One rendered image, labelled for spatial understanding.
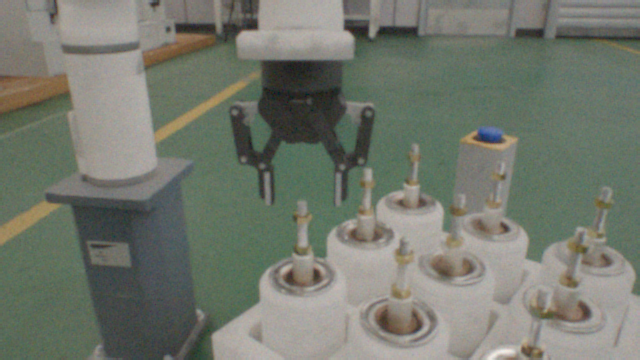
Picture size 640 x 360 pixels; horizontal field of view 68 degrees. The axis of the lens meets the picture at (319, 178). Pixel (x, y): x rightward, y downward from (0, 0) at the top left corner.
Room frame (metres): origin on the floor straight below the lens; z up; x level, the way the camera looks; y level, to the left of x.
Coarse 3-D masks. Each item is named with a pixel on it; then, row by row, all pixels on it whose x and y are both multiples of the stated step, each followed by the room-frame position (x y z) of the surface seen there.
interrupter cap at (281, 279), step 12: (276, 264) 0.46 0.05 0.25; (288, 264) 0.46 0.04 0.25; (324, 264) 0.46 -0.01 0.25; (276, 276) 0.43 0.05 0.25; (288, 276) 0.44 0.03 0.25; (324, 276) 0.43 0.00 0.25; (336, 276) 0.43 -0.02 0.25; (276, 288) 0.41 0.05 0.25; (288, 288) 0.41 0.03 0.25; (300, 288) 0.41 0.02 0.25; (312, 288) 0.41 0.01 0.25; (324, 288) 0.41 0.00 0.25
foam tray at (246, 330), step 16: (528, 272) 0.56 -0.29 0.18; (256, 304) 0.48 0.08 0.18; (496, 304) 0.48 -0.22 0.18; (240, 320) 0.45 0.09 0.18; (256, 320) 0.45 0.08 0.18; (496, 320) 0.47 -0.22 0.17; (624, 320) 0.45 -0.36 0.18; (224, 336) 0.42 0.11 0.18; (240, 336) 0.42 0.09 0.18; (256, 336) 0.45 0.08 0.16; (496, 336) 0.42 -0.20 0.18; (624, 336) 0.42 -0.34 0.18; (224, 352) 0.41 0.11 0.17; (240, 352) 0.40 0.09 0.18; (256, 352) 0.40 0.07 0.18; (272, 352) 0.40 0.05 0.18; (336, 352) 0.40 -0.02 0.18; (448, 352) 0.40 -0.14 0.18; (624, 352) 0.40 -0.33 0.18
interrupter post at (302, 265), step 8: (296, 256) 0.43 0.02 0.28; (304, 256) 0.43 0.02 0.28; (312, 256) 0.43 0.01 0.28; (296, 264) 0.43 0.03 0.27; (304, 264) 0.43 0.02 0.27; (312, 264) 0.43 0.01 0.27; (296, 272) 0.43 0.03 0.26; (304, 272) 0.43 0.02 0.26; (312, 272) 0.43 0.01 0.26; (296, 280) 0.43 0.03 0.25; (304, 280) 0.43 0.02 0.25
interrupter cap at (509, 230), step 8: (464, 216) 0.57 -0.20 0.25; (472, 216) 0.58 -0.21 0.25; (480, 216) 0.58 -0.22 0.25; (464, 224) 0.55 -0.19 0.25; (472, 224) 0.55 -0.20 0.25; (480, 224) 0.56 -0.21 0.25; (504, 224) 0.55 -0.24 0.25; (512, 224) 0.55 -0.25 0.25; (472, 232) 0.53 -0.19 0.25; (480, 232) 0.53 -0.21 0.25; (488, 232) 0.54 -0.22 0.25; (496, 232) 0.54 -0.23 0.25; (504, 232) 0.53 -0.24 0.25; (512, 232) 0.53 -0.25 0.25; (520, 232) 0.53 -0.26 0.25; (488, 240) 0.51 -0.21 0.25; (496, 240) 0.51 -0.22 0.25; (504, 240) 0.51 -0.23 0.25; (512, 240) 0.51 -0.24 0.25
